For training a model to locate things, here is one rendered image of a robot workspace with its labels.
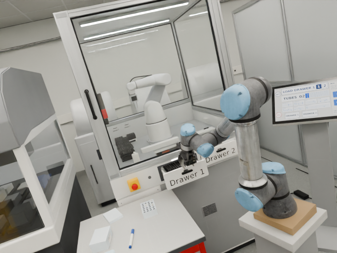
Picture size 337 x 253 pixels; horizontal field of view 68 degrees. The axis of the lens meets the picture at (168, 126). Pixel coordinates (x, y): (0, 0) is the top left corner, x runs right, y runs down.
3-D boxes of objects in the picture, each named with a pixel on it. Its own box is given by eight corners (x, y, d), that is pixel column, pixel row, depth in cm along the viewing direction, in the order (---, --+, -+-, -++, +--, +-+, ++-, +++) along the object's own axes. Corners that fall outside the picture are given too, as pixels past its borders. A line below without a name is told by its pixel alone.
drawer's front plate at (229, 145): (238, 153, 184) (236, 139, 182) (203, 166, 178) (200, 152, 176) (237, 152, 186) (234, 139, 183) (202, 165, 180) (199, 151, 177)
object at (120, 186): (248, 151, 188) (244, 133, 185) (116, 200, 166) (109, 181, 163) (199, 129, 279) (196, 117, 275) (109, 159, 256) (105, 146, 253)
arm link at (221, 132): (269, 63, 99) (215, 127, 139) (253, 71, 94) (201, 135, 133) (290, 85, 96) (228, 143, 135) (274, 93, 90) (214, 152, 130)
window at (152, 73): (232, 130, 184) (204, -9, 162) (119, 169, 165) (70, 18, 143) (232, 130, 184) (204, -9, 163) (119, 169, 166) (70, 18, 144)
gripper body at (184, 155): (184, 168, 142) (184, 155, 133) (178, 156, 147) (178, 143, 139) (196, 163, 144) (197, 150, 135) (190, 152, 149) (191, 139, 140)
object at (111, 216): (123, 217, 152) (122, 214, 152) (110, 224, 148) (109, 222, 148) (116, 209, 163) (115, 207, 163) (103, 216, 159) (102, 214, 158)
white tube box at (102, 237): (109, 249, 126) (105, 240, 125) (92, 253, 126) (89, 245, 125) (113, 233, 139) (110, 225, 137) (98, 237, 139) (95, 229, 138)
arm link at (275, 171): (294, 186, 114) (289, 159, 111) (278, 202, 107) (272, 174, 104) (271, 180, 124) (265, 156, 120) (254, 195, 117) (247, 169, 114)
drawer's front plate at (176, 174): (208, 174, 164) (205, 159, 161) (167, 190, 158) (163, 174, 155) (207, 173, 166) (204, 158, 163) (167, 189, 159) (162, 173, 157)
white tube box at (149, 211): (158, 214, 145) (156, 208, 145) (144, 219, 144) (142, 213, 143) (154, 204, 157) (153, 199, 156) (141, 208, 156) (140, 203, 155)
